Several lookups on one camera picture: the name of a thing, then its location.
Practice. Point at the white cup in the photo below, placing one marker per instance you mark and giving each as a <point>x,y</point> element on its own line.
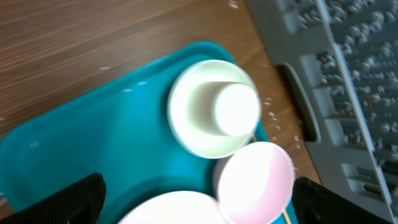
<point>224,108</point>

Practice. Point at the large pink plate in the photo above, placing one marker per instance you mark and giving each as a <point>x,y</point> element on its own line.
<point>179,207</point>

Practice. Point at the teal serving tray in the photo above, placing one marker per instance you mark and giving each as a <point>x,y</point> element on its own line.
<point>120,131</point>

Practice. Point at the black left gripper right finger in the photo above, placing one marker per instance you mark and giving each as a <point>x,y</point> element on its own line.
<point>315,204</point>

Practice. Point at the pink small bowl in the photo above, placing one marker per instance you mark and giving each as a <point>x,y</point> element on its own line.
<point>255,184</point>

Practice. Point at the grey dishwasher rack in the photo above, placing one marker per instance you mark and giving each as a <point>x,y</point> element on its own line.
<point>339,59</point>

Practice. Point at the light green bowl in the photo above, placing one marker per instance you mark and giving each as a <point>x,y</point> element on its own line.
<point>191,138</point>

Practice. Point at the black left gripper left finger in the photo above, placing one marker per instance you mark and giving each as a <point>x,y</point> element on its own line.
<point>79,203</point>

